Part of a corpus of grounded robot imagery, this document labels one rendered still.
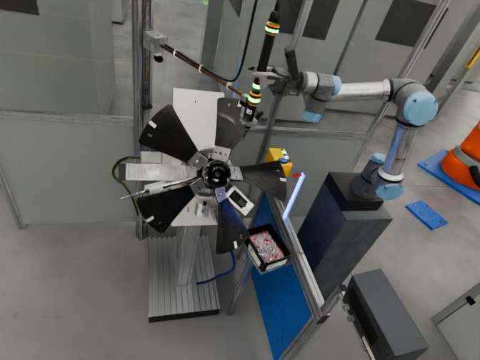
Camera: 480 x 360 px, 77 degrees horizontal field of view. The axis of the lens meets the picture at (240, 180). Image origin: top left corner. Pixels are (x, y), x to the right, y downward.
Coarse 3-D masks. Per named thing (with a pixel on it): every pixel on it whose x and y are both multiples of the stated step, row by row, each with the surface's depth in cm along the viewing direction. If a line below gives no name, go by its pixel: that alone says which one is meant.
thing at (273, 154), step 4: (272, 148) 182; (268, 152) 183; (272, 152) 179; (276, 152) 180; (280, 152) 180; (268, 156) 183; (272, 156) 176; (276, 156) 176; (280, 156) 177; (288, 156) 179; (268, 160) 183; (272, 160) 176; (284, 164) 172; (288, 164) 173; (284, 168) 174; (288, 168) 174; (284, 172) 176; (288, 172) 177
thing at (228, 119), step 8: (224, 104) 139; (232, 104) 138; (224, 112) 139; (232, 112) 137; (240, 112) 136; (256, 112) 135; (216, 120) 140; (224, 120) 138; (232, 120) 137; (216, 128) 140; (224, 128) 138; (232, 128) 136; (240, 128) 135; (216, 136) 139; (224, 136) 137; (232, 136) 135; (240, 136) 134; (216, 144) 138; (224, 144) 136; (232, 144) 134
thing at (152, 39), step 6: (144, 30) 140; (150, 30) 142; (144, 36) 140; (150, 36) 137; (156, 36) 137; (162, 36) 139; (144, 42) 141; (150, 42) 139; (156, 42) 137; (162, 42) 139; (150, 48) 140; (156, 48) 139
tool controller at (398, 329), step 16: (368, 272) 104; (352, 288) 104; (368, 288) 100; (384, 288) 100; (352, 304) 106; (368, 304) 96; (384, 304) 96; (400, 304) 96; (352, 320) 107; (368, 320) 96; (384, 320) 93; (400, 320) 92; (368, 336) 99; (384, 336) 89; (400, 336) 89; (416, 336) 89; (368, 352) 101; (384, 352) 90; (400, 352) 86; (416, 352) 87
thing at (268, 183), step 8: (240, 168) 142; (248, 168) 143; (256, 168) 145; (264, 168) 147; (272, 168) 148; (280, 168) 150; (248, 176) 139; (256, 176) 141; (264, 176) 142; (272, 176) 144; (280, 176) 146; (256, 184) 138; (264, 184) 140; (272, 184) 142; (280, 184) 144; (272, 192) 140; (280, 192) 142; (280, 200) 140
